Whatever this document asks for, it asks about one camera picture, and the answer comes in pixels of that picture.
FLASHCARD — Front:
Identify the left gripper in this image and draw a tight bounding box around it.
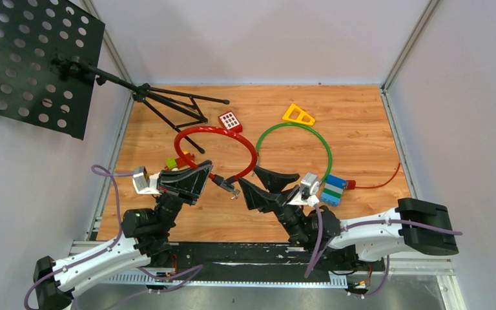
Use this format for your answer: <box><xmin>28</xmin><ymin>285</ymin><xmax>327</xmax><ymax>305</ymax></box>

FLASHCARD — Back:
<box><xmin>156</xmin><ymin>161</ymin><xmax>214</xmax><ymax>233</ymax></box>

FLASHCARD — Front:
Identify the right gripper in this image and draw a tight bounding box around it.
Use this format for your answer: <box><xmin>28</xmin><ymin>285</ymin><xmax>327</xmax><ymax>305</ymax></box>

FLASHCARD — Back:
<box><xmin>238</xmin><ymin>166</ymin><xmax>310</xmax><ymax>245</ymax></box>

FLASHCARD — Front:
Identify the red cable lock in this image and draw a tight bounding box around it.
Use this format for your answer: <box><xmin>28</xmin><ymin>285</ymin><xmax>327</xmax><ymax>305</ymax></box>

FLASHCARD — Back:
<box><xmin>174</xmin><ymin>125</ymin><xmax>259</xmax><ymax>200</ymax></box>

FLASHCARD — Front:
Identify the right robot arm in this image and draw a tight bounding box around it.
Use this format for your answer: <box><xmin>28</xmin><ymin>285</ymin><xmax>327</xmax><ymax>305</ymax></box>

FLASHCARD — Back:
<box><xmin>238</xmin><ymin>166</ymin><xmax>462</xmax><ymax>270</ymax></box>

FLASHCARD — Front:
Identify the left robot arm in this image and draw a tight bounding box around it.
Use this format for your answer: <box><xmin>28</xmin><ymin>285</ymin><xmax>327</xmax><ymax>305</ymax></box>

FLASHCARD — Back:
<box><xmin>24</xmin><ymin>160</ymin><xmax>213</xmax><ymax>309</ymax></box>

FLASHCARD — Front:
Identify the red green toy car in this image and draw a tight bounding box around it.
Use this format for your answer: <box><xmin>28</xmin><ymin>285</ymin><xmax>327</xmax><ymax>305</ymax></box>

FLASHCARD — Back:
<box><xmin>164</xmin><ymin>151</ymin><xmax>195</xmax><ymax>171</ymax></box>

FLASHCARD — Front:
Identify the red window toy brick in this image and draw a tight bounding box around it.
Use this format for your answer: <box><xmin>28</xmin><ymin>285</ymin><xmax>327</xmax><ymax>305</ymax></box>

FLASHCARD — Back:
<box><xmin>218</xmin><ymin>110</ymin><xmax>243</xmax><ymax>133</ymax></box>

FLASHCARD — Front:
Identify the blue green white brick stack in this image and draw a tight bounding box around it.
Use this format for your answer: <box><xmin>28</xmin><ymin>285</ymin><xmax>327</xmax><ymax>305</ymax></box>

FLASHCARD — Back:
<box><xmin>320</xmin><ymin>175</ymin><xmax>348</xmax><ymax>207</ymax></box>

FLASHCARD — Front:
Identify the yellow triangular toy piece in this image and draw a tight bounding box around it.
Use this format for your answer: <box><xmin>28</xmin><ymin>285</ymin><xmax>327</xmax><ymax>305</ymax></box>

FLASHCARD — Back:
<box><xmin>282</xmin><ymin>103</ymin><xmax>316</xmax><ymax>127</ymax></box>

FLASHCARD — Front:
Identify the black perforated music stand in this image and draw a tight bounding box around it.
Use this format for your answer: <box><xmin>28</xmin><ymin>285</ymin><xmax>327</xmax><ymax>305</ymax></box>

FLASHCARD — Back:
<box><xmin>0</xmin><ymin>1</ymin><xmax>207</xmax><ymax>139</ymax></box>

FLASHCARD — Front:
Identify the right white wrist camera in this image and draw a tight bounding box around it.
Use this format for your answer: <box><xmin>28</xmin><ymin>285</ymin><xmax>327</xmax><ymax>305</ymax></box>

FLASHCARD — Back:
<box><xmin>287</xmin><ymin>172</ymin><xmax>320</xmax><ymax>207</ymax></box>

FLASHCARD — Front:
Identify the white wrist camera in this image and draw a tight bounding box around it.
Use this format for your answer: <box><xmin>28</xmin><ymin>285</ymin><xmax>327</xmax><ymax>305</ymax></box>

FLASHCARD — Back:
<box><xmin>132</xmin><ymin>166</ymin><xmax>162</xmax><ymax>195</ymax></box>
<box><xmin>287</xmin><ymin>172</ymin><xmax>320</xmax><ymax>207</ymax></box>

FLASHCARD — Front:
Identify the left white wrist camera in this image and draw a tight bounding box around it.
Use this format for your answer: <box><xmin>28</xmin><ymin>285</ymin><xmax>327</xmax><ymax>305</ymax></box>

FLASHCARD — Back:
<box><xmin>132</xmin><ymin>166</ymin><xmax>162</xmax><ymax>195</ymax></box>

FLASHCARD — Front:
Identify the green cable lock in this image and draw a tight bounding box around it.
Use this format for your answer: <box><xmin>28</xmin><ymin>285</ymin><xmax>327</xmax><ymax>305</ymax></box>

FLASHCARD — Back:
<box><xmin>255</xmin><ymin>122</ymin><xmax>333</xmax><ymax>183</ymax></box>

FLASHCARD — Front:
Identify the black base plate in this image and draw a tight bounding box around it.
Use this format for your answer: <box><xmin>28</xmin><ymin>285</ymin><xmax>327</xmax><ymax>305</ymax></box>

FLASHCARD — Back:
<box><xmin>145</xmin><ymin>242</ymin><xmax>385</xmax><ymax>280</ymax></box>

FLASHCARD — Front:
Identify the thin red wire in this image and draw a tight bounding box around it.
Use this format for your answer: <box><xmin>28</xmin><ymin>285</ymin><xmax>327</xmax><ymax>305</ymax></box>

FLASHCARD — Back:
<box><xmin>344</xmin><ymin>162</ymin><xmax>403</xmax><ymax>191</ymax></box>

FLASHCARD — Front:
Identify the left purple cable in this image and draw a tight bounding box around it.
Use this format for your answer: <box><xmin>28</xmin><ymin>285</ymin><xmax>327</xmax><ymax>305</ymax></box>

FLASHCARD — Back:
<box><xmin>23</xmin><ymin>164</ymin><xmax>206</xmax><ymax>310</ymax></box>

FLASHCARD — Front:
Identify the grey slotted cable duct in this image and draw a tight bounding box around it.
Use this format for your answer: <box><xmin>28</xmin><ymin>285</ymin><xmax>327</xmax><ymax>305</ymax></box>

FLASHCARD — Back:
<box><xmin>100</xmin><ymin>269</ymin><xmax>348</xmax><ymax>289</ymax></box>

